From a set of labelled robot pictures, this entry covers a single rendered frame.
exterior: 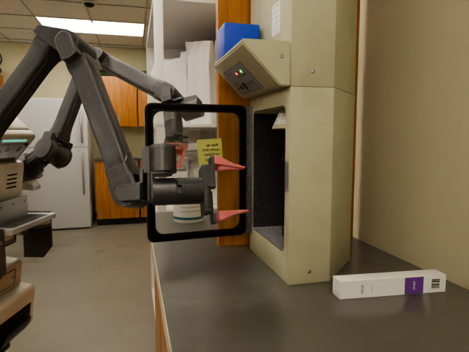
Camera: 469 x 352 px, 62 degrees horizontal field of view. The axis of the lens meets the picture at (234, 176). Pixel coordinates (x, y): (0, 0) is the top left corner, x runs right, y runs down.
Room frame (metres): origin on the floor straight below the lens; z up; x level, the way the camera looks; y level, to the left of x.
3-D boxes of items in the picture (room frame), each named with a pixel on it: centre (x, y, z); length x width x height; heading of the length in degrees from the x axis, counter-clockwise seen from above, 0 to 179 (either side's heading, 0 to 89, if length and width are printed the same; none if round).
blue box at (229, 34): (1.14, -0.01, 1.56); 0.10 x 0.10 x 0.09; 14
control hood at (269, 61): (1.05, -0.03, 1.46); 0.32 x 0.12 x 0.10; 14
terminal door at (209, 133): (1.15, 0.11, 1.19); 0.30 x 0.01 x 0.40; 110
